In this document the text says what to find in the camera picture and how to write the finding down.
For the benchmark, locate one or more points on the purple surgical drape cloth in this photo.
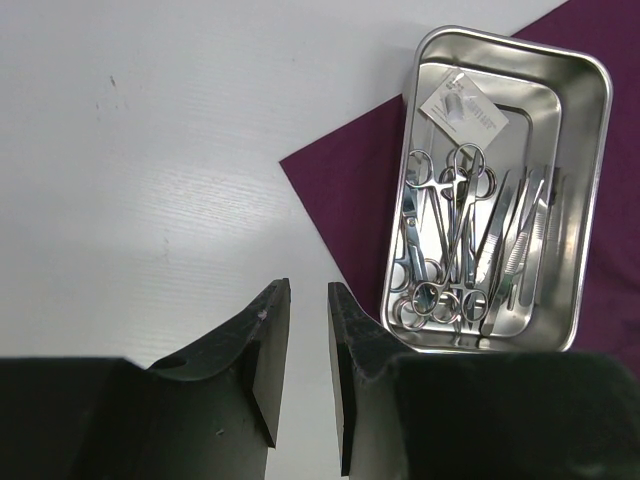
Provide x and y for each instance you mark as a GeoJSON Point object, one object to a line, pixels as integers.
{"type": "Point", "coordinates": [345, 181]}

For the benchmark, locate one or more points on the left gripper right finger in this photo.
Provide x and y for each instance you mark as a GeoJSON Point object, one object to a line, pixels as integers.
{"type": "Point", "coordinates": [401, 414]}

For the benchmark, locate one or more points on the thin steel tweezers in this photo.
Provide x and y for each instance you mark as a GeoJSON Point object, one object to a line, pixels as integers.
{"type": "Point", "coordinates": [514, 247]}

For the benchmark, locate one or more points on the straight steel scissors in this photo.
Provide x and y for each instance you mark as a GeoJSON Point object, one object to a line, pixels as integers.
{"type": "Point", "coordinates": [421, 177]}

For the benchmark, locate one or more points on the small steel scissors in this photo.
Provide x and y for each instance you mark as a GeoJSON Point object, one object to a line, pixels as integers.
{"type": "Point", "coordinates": [475, 240]}

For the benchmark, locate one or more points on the white blue label packet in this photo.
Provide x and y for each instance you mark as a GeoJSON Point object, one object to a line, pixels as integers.
{"type": "Point", "coordinates": [463, 112]}

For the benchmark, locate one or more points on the long steel forceps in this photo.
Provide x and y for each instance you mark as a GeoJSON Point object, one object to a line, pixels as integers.
{"type": "Point", "coordinates": [426, 298]}

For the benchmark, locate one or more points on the steel bandage scissors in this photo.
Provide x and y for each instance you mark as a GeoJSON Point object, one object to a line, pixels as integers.
{"type": "Point", "coordinates": [412, 261]}

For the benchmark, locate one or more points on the stainless steel instrument tray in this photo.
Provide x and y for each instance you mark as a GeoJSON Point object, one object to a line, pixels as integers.
{"type": "Point", "coordinates": [558, 104]}

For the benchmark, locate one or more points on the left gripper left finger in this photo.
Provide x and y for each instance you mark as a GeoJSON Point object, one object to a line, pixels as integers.
{"type": "Point", "coordinates": [207, 411]}

